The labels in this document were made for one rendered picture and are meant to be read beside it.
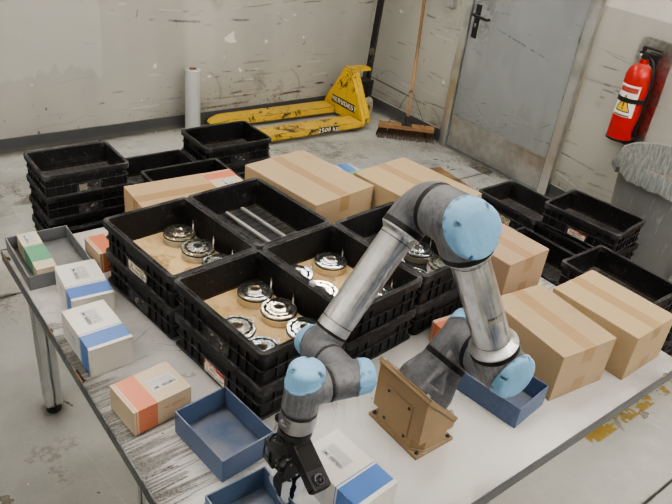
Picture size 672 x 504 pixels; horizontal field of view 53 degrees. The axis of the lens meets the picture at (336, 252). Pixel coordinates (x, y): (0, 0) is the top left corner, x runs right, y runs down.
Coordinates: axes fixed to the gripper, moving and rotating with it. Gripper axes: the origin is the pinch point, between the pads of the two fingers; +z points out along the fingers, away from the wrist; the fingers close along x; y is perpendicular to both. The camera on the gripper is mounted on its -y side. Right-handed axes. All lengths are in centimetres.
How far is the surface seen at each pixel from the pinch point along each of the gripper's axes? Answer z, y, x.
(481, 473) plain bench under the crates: 3, -13, -49
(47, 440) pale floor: 78, 117, 18
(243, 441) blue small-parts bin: 6.1, 24.8, -3.7
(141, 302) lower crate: 2, 85, -2
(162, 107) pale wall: 49, 384, -143
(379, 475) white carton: -3.7, -6.0, -19.8
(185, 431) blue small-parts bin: 3.2, 31.5, 8.8
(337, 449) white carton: -3.4, 5.0, -16.2
